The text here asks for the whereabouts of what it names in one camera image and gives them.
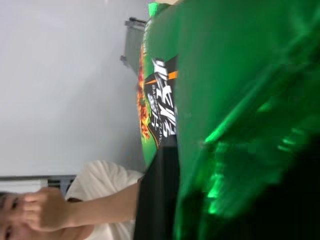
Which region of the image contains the grey wall rail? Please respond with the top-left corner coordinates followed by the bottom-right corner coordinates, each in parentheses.
top-left (0, 174), bottom-right (77, 195)

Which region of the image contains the grey metal frame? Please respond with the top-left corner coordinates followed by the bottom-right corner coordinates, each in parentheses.
top-left (119, 16), bottom-right (154, 74)

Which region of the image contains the person's bare hand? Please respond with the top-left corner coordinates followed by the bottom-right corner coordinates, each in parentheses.
top-left (20, 186), bottom-right (75, 233)

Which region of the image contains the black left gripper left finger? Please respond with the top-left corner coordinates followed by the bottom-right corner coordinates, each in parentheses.
top-left (133, 144), bottom-right (181, 240)

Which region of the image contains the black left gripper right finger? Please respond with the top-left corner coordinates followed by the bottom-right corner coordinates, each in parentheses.
top-left (224, 148), bottom-right (320, 240)

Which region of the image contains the green printed snack bag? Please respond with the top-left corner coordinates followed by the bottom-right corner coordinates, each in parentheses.
top-left (135, 0), bottom-right (320, 240)

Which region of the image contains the person's head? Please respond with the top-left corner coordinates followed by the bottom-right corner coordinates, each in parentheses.
top-left (0, 191), bottom-right (30, 240)

